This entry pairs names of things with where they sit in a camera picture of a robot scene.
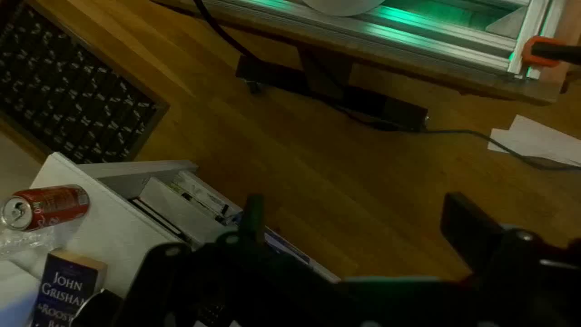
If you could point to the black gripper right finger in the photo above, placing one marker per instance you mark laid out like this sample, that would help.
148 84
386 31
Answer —
469 229

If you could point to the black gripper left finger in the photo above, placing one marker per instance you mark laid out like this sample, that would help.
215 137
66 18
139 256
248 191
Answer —
253 215

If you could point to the white box inside shelf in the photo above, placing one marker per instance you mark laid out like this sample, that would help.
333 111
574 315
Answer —
175 209

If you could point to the white paper sheet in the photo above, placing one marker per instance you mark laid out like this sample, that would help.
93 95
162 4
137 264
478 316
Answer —
545 142

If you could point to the orange and black clamp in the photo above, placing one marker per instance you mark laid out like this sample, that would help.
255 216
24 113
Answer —
533 51

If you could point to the computer monitor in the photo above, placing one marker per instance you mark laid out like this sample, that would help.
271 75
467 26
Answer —
424 46

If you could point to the blue John Grisham paperback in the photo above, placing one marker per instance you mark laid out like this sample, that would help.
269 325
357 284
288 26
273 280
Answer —
66 291

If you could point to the red soda can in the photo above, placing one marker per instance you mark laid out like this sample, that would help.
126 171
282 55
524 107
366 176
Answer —
52 206

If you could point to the black keyboard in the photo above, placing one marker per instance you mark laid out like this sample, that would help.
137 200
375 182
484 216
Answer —
66 91

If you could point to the clear plastic bag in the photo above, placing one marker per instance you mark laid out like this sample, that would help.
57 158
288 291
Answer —
19 256

